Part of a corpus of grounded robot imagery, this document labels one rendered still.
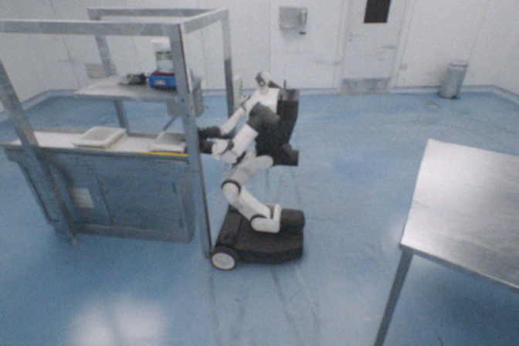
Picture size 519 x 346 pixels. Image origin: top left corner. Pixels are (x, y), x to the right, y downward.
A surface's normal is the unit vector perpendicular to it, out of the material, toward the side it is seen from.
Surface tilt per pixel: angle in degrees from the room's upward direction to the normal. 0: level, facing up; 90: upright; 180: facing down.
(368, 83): 90
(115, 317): 0
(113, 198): 90
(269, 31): 90
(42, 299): 0
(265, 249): 0
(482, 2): 90
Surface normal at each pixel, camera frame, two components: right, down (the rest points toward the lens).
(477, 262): -0.01, -0.87
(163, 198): -0.14, 0.49
